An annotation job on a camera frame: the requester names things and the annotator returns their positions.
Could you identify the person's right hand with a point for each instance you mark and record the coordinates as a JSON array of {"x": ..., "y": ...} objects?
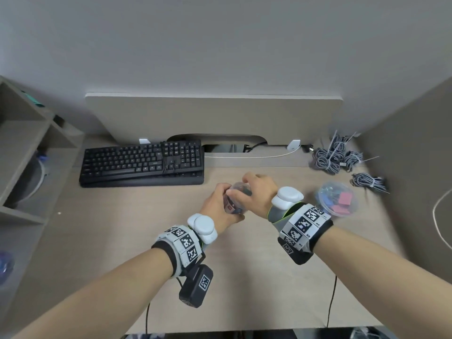
[{"x": 263, "y": 194}]

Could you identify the person's left hand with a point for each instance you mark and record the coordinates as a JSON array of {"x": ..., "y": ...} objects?
[{"x": 215, "y": 211}]

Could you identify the small clear plastic jar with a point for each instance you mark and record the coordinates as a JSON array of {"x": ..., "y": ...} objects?
[{"x": 236, "y": 208}]

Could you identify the transparent round plastic lid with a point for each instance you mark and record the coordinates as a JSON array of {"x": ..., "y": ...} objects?
[{"x": 328, "y": 187}]

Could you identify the person's left forearm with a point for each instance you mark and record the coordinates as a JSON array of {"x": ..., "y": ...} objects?
[{"x": 99, "y": 296}]

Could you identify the person's right forearm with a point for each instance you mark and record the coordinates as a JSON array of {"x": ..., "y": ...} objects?
[{"x": 381, "y": 278}]

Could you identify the white left hand tracker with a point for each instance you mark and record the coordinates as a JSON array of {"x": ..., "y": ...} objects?
[{"x": 203, "y": 227}]

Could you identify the white hand tracker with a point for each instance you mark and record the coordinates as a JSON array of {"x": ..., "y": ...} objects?
[
  {"x": 203, "y": 227},
  {"x": 287, "y": 197}
]

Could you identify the white right hand tracker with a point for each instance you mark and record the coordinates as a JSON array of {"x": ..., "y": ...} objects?
[{"x": 287, "y": 197}]

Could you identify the grey left marker wristband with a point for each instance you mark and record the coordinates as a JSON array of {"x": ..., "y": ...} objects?
[{"x": 176, "y": 243}]

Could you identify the grey marker wristband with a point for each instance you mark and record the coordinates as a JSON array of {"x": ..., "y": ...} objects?
[
  {"x": 303, "y": 224},
  {"x": 176, "y": 243}
]

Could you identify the grey right marker wristband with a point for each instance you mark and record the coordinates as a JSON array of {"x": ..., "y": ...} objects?
[{"x": 303, "y": 224}]

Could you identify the black plug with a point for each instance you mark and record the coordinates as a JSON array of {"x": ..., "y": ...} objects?
[{"x": 309, "y": 148}]

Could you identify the black keyboard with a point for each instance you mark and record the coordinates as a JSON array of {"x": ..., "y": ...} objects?
[{"x": 123, "y": 162}]

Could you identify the beige desk side panel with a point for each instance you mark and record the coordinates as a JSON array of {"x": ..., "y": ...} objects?
[{"x": 416, "y": 155}]

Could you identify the white round device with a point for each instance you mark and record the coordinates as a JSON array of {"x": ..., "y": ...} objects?
[{"x": 42, "y": 172}]

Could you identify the small black object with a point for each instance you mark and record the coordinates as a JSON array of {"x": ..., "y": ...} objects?
[{"x": 58, "y": 120}]

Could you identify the beige wooden shelf unit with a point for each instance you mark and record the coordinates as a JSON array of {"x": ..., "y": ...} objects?
[{"x": 21, "y": 144}]

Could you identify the teal card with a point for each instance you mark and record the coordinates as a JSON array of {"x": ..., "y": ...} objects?
[{"x": 33, "y": 98}]

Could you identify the purple label water bottle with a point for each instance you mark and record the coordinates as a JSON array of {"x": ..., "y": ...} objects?
[{"x": 5, "y": 264}]

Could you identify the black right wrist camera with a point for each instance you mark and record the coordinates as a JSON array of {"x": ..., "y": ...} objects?
[{"x": 300, "y": 255}]

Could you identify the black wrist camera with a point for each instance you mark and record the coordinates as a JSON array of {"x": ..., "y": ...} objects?
[
  {"x": 300, "y": 255},
  {"x": 196, "y": 287}
]

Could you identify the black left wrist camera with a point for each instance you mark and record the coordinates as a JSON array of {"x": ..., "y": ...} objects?
[{"x": 196, "y": 287}]

